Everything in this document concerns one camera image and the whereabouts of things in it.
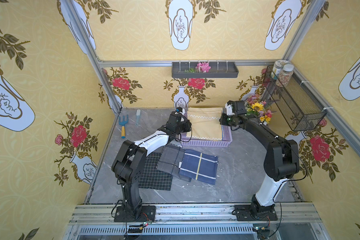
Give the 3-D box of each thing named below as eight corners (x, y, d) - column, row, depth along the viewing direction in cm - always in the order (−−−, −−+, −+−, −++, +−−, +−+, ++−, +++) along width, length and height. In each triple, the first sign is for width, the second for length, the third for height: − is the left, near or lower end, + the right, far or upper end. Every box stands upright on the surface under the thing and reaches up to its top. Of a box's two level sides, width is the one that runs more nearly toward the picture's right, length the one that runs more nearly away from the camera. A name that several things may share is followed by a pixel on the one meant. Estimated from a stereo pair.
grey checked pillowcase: (155, 170, 90) (154, 167, 87) (167, 144, 102) (167, 141, 99) (190, 182, 86) (190, 180, 83) (198, 154, 97) (199, 151, 94)
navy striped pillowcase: (177, 175, 88) (177, 174, 87) (185, 149, 99) (185, 148, 98) (214, 185, 85) (215, 184, 83) (218, 157, 95) (218, 156, 94)
